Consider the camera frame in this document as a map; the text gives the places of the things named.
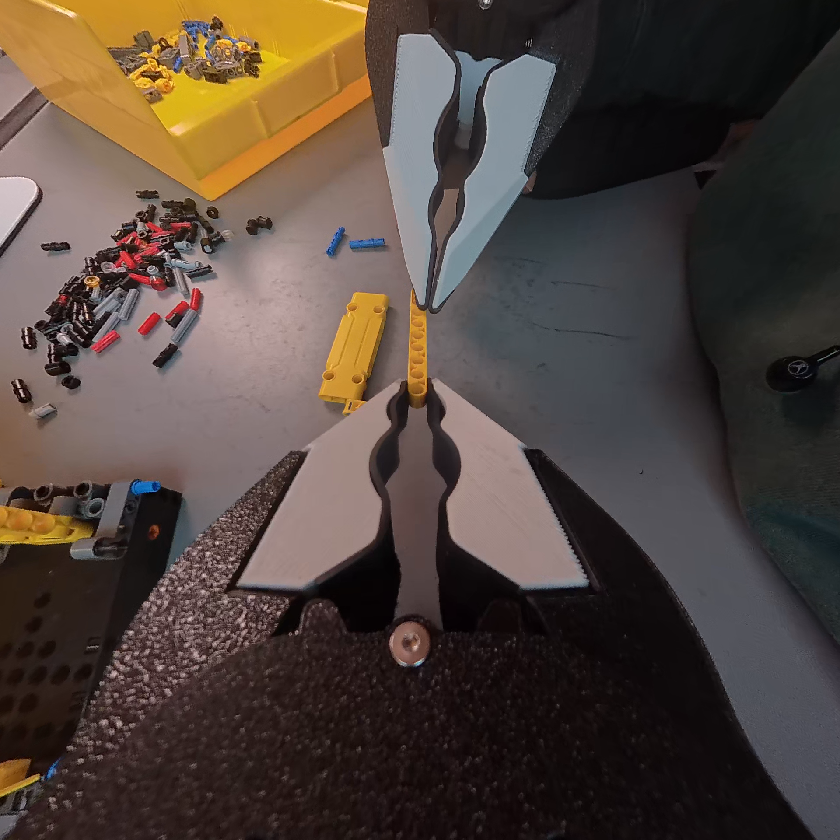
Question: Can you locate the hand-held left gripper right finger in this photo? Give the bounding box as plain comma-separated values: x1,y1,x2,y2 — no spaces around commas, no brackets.
424,379,589,634

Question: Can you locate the pile of lego pins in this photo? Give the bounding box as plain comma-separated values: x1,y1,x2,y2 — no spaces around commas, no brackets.
9,188,275,421

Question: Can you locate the white board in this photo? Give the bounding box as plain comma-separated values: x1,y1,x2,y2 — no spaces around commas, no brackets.
0,175,44,261

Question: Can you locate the heap of mixed lego parts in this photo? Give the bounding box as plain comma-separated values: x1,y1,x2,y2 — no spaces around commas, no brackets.
108,17,264,103

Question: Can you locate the yellow lego curved panel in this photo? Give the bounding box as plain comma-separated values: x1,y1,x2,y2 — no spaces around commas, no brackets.
318,291,390,416

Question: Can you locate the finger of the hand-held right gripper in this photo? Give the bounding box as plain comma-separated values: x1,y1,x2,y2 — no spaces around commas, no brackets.
428,54,557,312
382,29,460,309

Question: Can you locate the black perforated base block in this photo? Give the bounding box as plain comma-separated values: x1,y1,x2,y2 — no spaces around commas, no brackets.
0,486,184,777

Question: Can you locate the long yellow holed lego beam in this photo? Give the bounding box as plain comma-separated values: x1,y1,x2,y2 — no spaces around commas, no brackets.
407,289,431,408

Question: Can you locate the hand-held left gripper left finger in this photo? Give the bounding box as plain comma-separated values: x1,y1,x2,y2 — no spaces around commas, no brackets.
234,379,405,634

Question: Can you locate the person's right forearm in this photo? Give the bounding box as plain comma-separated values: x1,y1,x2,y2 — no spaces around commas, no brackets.
533,0,840,202

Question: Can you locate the yellow storage bin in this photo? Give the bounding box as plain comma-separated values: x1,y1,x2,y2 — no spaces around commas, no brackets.
0,0,372,202

